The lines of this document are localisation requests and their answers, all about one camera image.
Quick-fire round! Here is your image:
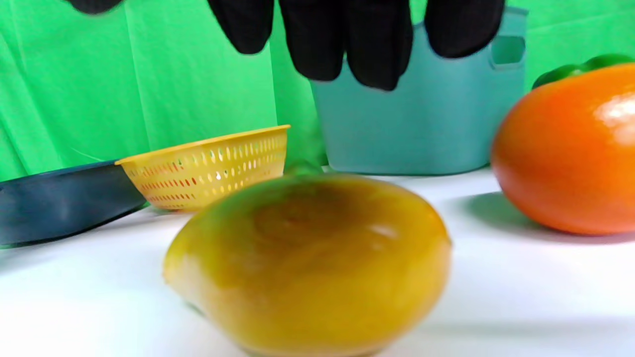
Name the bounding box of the person's right hand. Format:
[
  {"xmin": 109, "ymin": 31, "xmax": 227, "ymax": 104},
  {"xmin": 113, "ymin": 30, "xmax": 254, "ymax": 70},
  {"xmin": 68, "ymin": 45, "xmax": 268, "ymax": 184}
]
[{"xmin": 66, "ymin": 0, "xmax": 506, "ymax": 92}]

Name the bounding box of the teal plastic basket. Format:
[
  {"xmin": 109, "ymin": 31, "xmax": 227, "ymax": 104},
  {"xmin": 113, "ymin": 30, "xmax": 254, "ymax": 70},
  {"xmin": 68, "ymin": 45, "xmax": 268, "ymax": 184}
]
[{"xmin": 311, "ymin": 6, "xmax": 528, "ymax": 176}]

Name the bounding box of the yellow perforated plastic basket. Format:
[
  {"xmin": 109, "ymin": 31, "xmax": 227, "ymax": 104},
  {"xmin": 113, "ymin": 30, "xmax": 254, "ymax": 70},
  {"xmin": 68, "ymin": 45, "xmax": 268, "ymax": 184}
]
[{"xmin": 115, "ymin": 124, "xmax": 291, "ymax": 212}]

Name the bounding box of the green backdrop cloth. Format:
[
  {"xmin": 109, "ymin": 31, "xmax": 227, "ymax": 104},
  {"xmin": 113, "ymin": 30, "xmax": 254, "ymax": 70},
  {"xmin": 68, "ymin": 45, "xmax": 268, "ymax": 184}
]
[{"xmin": 0, "ymin": 0, "xmax": 635, "ymax": 183}]

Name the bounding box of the yellow green mango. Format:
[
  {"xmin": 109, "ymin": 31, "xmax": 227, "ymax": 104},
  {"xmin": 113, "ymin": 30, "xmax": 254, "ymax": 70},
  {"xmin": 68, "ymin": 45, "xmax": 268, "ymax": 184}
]
[{"xmin": 162, "ymin": 168, "xmax": 453, "ymax": 357}]

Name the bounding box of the orange fruit with green stem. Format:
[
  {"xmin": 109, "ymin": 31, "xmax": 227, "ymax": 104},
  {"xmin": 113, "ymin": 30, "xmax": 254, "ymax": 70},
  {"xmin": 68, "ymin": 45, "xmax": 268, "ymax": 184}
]
[{"xmin": 490, "ymin": 54, "xmax": 635, "ymax": 236}]

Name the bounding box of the dark blue bowl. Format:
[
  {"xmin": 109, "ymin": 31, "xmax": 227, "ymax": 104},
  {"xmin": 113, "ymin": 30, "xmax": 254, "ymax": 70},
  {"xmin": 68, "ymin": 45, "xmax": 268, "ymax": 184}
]
[{"xmin": 0, "ymin": 160, "xmax": 148, "ymax": 247}]

